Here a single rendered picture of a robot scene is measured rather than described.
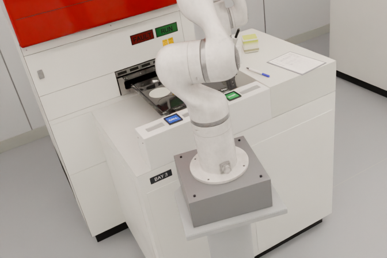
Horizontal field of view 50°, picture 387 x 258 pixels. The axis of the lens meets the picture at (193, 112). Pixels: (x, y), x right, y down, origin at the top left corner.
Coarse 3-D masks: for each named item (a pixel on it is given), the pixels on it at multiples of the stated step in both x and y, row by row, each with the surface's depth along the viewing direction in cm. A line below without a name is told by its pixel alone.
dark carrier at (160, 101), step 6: (150, 78) 204; (156, 78) 203; (138, 84) 200; (144, 84) 199; (150, 84) 198; (156, 84) 197; (162, 84) 196; (204, 84) 190; (210, 84) 189; (216, 84) 188; (222, 84) 187; (144, 90) 193; (150, 90) 192; (168, 96) 185; (174, 96) 184; (156, 102) 182; (162, 102) 181; (168, 102) 180; (174, 102) 179; (180, 102) 178; (162, 108) 176; (168, 108) 175
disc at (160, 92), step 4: (160, 88) 193; (164, 88) 192; (152, 92) 190; (156, 92) 190; (160, 92) 189; (164, 92) 189; (168, 92) 188; (152, 96) 187; (156, 96) 186; (160, 96) 186
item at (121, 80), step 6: (150, 66) 206; (132, 72) 203; (138, 72) 203; (144, 72) 204; (150, 72) 206; (120, 78) 200; (126, 78) 201; (120, 84) 201; (120, 90) 202; (126, 90) 204; (132, 90) 205
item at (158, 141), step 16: (256, 96) 163; (176, 112) 159; (240, 112) 162; (256, 112) 166; (144, 128) 152; (160, 128) 150; (176, 128) 151; (240, 128) 166; (144, 144) 148; (160, 144) 150; (176, 144) 153; (192, 144) 157; (144, 160) 158; (160, 160) 153
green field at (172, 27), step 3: (171, 24) 202; (174, 24) 203; (162, 27) 201; (165, 27) 201; (168, 27) 202; (171, 27) 203; (174, 27) 204; (156, 30) 200; (159, 30) 200; (162, 30) 201; (165, 30) 202; (168, 30) 203; (171, 30) 204; (174, 30) 204; (159, 33) 201; (162, 33) 202; (165, 33) 203
